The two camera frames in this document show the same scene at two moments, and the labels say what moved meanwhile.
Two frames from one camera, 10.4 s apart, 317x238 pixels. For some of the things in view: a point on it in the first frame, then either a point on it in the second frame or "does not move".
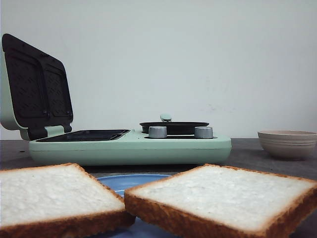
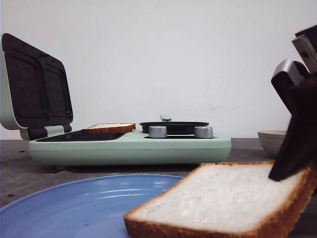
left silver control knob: (157, 132) does not move
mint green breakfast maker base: (79, 148) does not move
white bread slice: (64, 201) to (108, 128)
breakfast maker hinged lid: (35, 89) does not move
